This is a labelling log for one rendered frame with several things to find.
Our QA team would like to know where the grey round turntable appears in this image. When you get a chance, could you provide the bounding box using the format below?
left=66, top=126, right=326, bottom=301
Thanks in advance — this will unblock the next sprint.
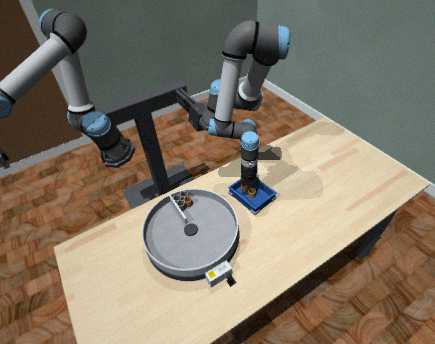
left=142, top=189, right=239, bottom=288

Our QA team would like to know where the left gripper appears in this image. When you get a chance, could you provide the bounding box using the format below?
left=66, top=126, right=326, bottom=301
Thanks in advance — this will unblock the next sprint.
left=241, top=157, right=258, bottom=188

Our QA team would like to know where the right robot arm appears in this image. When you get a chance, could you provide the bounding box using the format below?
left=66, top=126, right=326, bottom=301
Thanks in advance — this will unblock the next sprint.
left=0, top=9, right=131, bottom=164

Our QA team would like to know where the blue open-top crate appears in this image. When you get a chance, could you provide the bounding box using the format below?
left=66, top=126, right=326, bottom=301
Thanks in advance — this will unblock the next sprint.
left=228, top=179, right=277, bottom=212

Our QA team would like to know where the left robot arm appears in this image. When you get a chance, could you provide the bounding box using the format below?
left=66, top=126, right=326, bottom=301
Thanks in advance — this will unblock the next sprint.
left=202, top=20, right=290, bottom=161

